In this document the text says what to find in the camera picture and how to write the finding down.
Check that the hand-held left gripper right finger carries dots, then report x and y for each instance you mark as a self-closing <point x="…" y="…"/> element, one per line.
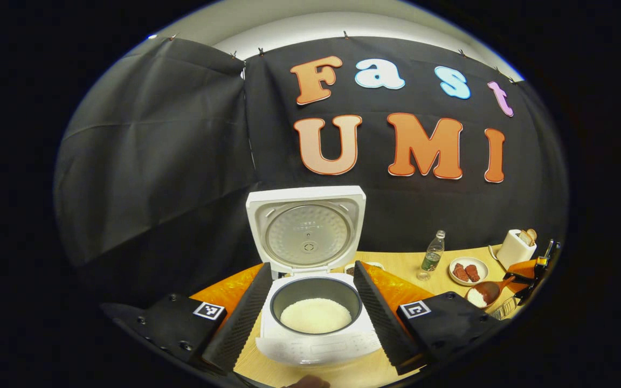
<point x="378" y="318"/>

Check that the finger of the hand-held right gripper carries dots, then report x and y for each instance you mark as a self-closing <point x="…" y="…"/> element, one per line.
<point x="523" y="269"/>
<point x="529" y="291"/>

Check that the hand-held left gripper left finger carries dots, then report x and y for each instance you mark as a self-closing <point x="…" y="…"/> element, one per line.
<point x="248" y="318"/>

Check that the brown wooden spoon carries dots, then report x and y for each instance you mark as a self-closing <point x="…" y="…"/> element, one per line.
<point x="491" y="291"/>

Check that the white rice portion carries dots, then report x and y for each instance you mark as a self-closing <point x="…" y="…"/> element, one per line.
<point x="476" y="299"/>

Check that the white rice heap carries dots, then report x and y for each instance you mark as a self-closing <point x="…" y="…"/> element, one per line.
<point x="316" y="317"/>

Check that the white rice cooker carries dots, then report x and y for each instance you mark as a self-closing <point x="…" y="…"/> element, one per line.
<point x="316" y="347"/>

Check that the white toaster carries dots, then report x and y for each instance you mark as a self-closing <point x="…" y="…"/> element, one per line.
<point x="512" y="250"/>

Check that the toasted bread slice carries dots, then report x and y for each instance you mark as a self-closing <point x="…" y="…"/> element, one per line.
<point x="532" y="234"/>
<point x="524" y="238"/>

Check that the white round plate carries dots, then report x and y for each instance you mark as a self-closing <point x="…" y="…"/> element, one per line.
<point x="483" y="269"/>

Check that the red meat slice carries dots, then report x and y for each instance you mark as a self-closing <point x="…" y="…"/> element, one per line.
<point x="473" y="273"/>
<point x="460" y="272"/>

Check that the divided dish of beans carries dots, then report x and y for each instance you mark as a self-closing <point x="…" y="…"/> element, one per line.
<point x="349" y="269"/>

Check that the clear plastic water bottle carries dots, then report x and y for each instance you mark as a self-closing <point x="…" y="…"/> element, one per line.
<point x="432" y="258"/>

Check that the black backdrop cloth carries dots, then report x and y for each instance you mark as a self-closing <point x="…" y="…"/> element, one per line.
<point x="181" y="161"/>

